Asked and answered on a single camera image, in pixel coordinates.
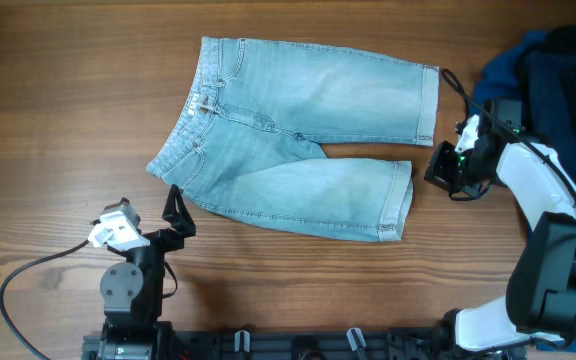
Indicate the right white rail clip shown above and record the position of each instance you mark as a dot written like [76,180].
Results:
[357,343]

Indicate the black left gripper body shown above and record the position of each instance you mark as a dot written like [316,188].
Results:
[165,240]

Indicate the white rail clip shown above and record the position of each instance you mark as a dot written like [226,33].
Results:
[242,342]
[357,343]

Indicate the blue cloth garment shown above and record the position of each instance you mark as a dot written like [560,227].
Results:
[503,80]

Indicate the light blue denim shorts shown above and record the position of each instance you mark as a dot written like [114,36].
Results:
[249,142]

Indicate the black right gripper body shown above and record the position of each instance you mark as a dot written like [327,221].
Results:
[457,170]

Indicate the dark navy garment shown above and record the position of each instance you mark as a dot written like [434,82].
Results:
[568,100]

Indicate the left white rail clip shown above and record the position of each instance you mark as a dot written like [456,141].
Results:
[242,342]

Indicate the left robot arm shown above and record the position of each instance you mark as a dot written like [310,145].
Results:
[133,290]

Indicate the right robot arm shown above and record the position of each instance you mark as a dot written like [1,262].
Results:
[539,306]

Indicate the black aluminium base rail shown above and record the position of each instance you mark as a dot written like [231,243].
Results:
[395,344]

